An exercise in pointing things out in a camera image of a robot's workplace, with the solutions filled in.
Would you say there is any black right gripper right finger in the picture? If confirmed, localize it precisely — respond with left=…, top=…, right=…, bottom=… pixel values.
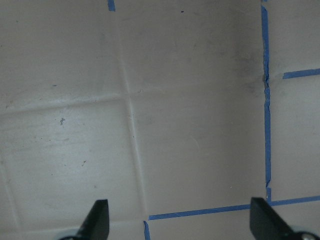
left=249, top=197, right=320, bottom=240

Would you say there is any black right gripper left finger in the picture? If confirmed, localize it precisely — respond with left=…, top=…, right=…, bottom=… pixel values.
left=74, top=199, right=110, bottom=240

